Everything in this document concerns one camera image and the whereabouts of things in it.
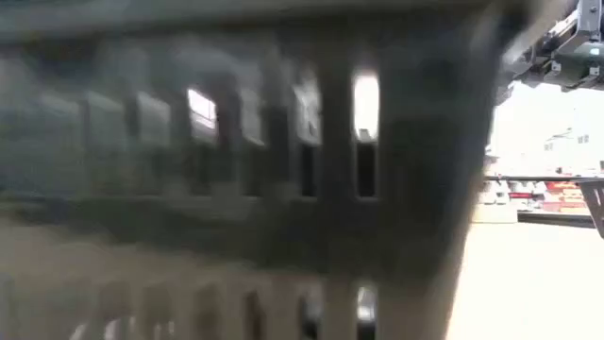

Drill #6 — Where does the white box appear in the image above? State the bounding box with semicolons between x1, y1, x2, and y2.
473;179;519;225

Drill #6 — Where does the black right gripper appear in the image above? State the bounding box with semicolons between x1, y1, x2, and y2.
516;0;604;89

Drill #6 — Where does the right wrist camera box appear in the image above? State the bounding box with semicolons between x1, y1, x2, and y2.
551;41;604;93

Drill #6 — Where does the red and orange stack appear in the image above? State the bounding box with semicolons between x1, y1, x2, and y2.
541;180;592;214

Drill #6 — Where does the dark gray slotted basket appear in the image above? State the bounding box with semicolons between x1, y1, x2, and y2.
0;0;537;340

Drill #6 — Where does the black metal shelf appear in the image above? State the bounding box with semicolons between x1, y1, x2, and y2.
484;175;604;240

